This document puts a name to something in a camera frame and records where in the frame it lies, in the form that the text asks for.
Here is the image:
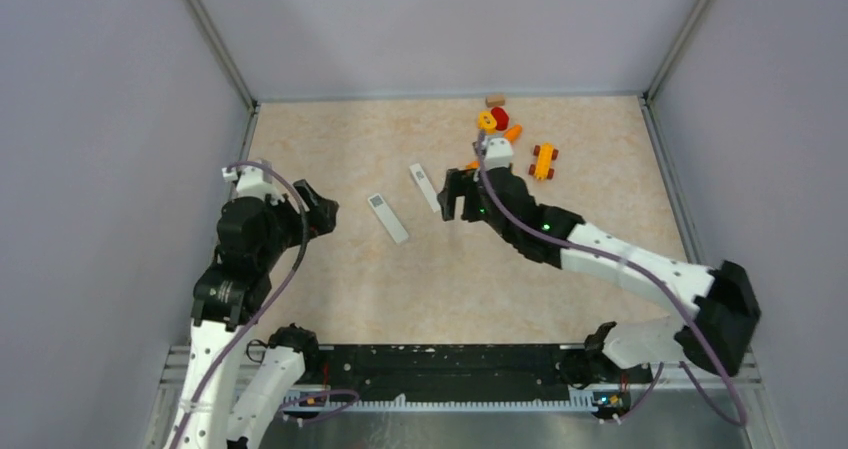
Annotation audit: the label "white remote battery cover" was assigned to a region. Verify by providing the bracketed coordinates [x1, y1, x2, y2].
[409, 163, 441, 213]

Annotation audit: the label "small white remote control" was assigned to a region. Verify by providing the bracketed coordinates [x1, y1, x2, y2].
[368, 193, 409, 244]

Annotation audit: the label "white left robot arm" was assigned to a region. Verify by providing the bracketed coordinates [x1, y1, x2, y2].
[165, 179, 339, 448]

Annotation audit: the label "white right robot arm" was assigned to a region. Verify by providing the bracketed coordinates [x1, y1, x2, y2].
[437, 168, 762, 381]

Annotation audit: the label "yellow toy car red wheels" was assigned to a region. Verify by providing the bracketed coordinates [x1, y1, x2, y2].
[528, 143, 559, 181]

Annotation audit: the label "orange toy microphone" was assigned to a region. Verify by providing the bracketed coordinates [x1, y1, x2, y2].
[484, 125, 523, 169]

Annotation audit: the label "yellow round toy block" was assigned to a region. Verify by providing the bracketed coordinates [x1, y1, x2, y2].
[477, 111, 498, 135]

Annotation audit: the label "red round toy block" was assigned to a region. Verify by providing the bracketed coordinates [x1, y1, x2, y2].
[490, 106, 510, 132]

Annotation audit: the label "small wooden block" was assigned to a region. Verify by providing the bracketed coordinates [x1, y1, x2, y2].
[485, 94, 506, 108]

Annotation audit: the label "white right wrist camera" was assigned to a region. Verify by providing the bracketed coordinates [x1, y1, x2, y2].
[477, 135, 514, 170]

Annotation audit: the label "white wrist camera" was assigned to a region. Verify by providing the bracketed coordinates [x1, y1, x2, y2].
[221, 159, 284, 206]
[477, 135, 514, 170]

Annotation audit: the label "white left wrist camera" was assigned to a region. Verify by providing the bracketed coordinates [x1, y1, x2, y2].
[221, 159, 284, 206]

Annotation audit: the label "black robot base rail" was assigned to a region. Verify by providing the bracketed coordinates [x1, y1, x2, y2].
[283, 344, 632, 418]

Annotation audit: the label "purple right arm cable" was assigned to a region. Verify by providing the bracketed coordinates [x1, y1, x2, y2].
[474, 131, 749, 429]

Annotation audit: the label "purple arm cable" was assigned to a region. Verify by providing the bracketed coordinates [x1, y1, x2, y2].
[474, 131, 749, 429]
[168, 161, 360, 449]

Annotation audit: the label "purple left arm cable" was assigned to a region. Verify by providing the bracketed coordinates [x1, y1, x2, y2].
[168, 161, 360, 449]

